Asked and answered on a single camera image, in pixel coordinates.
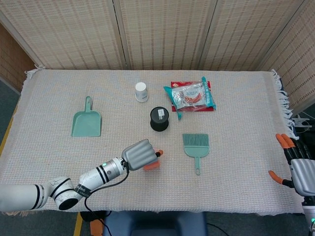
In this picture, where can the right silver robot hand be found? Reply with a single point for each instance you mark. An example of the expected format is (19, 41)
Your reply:
(304, 174)

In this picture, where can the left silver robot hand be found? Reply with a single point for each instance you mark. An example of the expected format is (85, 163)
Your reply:
(139, 155)

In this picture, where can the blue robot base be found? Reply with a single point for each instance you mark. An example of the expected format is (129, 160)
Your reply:
(155, 225)

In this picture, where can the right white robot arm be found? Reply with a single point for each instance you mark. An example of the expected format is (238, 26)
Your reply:
(310, 214)

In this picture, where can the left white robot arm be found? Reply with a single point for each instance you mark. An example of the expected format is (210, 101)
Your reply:
(93, 178)

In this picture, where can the orange foam block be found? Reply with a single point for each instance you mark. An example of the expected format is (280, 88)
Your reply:
(152, 166)

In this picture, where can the black mesh pen holder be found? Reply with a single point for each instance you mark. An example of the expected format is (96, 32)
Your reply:
(159, 119)

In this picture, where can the green plastic hand brush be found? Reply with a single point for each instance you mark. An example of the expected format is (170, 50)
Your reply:
(196, 148)

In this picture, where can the green plastic dustpan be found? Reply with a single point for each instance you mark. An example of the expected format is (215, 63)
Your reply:
(86, 124)

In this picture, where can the white paper cup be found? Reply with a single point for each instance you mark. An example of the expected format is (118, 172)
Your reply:
(141, 93)

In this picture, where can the teal clear snack bag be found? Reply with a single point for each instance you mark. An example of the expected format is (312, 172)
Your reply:
(192, 97)

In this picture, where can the red flat packet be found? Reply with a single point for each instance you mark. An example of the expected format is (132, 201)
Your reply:
(176, 84)

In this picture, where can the beige woven tablecloth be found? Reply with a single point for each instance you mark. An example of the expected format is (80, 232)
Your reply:
(221, 186)

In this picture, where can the woven folding screen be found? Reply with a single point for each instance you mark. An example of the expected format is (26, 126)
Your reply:
(160, 32)

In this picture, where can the white plastic bracket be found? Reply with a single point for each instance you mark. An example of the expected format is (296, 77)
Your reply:
(300, 121)

